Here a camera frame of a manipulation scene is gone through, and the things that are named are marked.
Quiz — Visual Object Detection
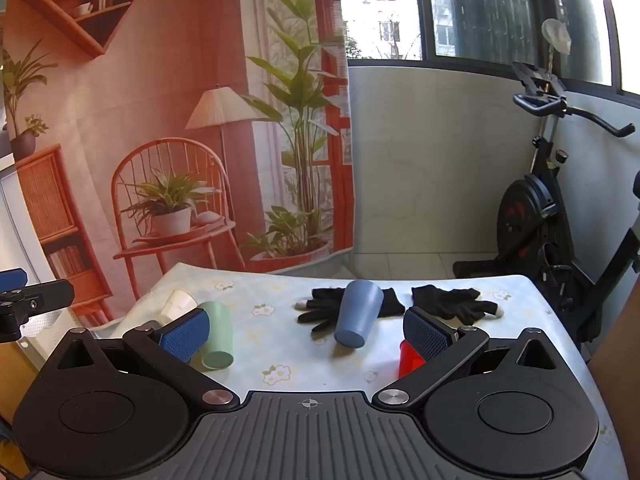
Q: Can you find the left black glove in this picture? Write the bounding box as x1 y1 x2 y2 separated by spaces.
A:
297 287 406 335

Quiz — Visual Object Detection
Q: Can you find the white paper cup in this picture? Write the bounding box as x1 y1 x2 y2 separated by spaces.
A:
157 289 198 325

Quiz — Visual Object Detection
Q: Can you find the black glove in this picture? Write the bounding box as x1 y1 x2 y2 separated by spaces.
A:
412 285 503 325
297 287 406 335

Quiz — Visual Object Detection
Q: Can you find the black exercise bike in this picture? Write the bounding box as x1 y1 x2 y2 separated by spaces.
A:
452 62 639 346

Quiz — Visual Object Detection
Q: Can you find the printed room backdrop curtain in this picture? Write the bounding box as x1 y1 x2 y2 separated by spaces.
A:
1 0 355 325

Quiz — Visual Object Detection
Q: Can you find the white plastic crate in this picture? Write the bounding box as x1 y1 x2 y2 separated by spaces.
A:
18 309 74 366

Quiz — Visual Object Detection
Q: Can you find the red plastic cup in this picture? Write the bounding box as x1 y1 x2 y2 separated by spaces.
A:
398 340 425 378

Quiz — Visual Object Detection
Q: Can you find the green plastic cup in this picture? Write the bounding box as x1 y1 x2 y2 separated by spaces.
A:
190 301 234 370

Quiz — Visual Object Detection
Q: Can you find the right black glove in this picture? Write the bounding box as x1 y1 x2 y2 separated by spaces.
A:
412 285 503 325

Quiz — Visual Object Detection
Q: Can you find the floral table cloth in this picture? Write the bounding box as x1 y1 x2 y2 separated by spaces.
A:
92 261 630 480

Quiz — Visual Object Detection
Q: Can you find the blue plastic cup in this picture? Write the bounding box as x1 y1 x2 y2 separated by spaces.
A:
334 280 384 349

